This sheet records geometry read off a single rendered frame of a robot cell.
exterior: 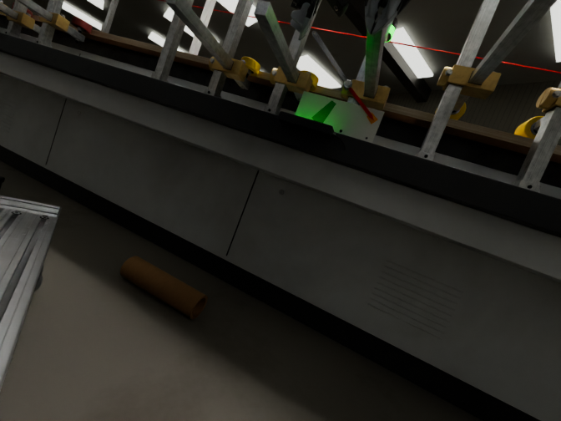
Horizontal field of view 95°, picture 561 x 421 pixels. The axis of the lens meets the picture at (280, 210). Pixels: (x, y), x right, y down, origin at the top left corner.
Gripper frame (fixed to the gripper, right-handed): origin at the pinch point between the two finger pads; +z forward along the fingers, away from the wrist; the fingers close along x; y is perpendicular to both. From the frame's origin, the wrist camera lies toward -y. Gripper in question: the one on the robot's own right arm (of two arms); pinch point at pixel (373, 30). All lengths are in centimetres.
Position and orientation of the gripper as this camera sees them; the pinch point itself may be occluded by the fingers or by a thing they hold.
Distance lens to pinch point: 62.5
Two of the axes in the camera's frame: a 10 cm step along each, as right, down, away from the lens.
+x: 8.9, 3.7, -2.8
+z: -3.7, 9.3, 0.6
